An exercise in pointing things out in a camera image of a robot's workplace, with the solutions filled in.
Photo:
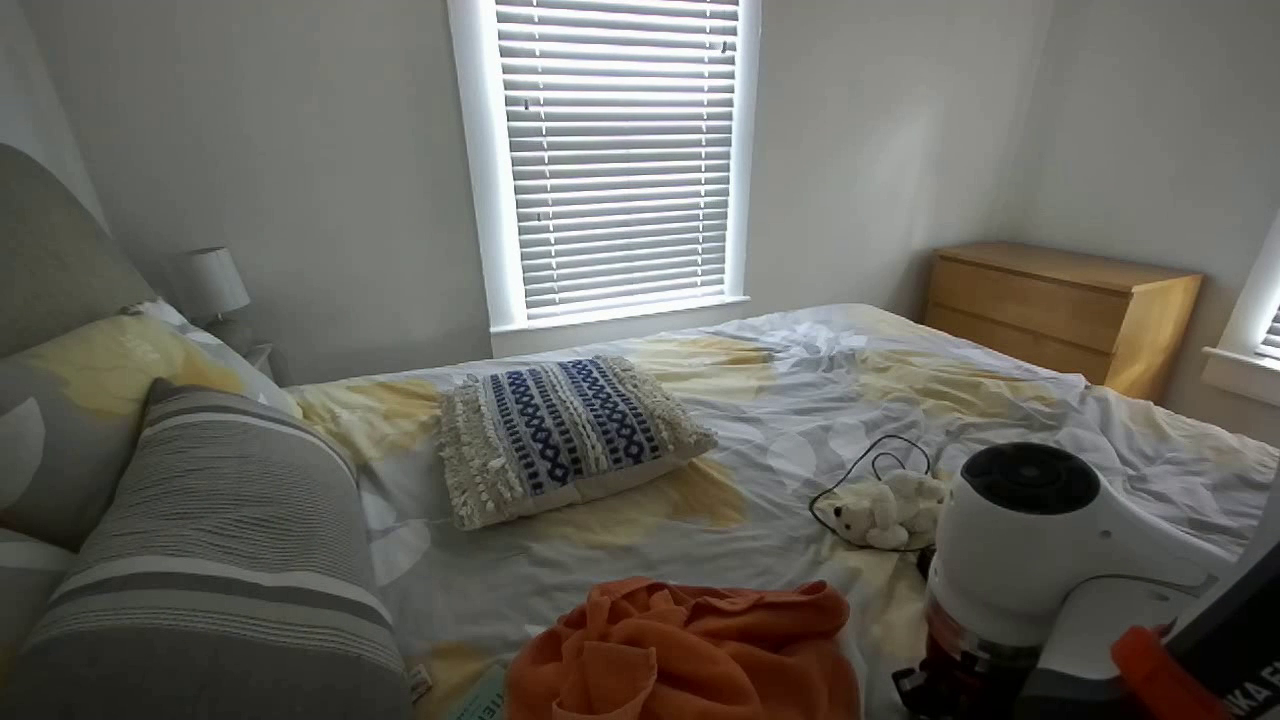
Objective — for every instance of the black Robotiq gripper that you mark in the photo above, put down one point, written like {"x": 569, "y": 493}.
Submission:
{"x": 960, "y": 673}

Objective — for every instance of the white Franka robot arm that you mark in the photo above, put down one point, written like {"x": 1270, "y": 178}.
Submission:
{"x": 1066, "y": 544}

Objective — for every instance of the white plush toy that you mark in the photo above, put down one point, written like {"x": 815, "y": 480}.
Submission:
{"x": 887, "y": 512}

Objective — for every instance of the orange crumpled cloth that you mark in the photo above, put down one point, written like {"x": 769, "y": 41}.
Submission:
{"x": 680, "y": 652}

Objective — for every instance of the light wooden dresser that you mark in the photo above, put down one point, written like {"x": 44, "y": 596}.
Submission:
{"x": 1053, "y": 307}

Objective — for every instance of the small white framed window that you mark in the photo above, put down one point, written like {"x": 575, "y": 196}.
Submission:
{"x": 1254, "y": 334}

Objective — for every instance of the blue white patterned pillow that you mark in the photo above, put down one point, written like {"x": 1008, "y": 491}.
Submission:
{"x": 566, "y": 433}

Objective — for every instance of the window with white blinds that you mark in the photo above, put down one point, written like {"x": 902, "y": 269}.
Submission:
{"x": 620, "y": 161}

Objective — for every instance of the grey white striped pillow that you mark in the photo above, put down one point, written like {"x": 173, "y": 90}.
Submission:
{"x": 227, "y": 562}

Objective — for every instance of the small nightstand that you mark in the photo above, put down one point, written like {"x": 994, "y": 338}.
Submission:
{"x": 259, "y": 356}

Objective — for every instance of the white table lamp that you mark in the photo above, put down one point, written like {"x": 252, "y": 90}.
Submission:
{"x": 218, "y": 281}

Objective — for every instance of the grey yellow leaf pillow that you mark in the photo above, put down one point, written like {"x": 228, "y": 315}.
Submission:
{"x": 121, "y": 374}
{"x": 27, "y": 585}

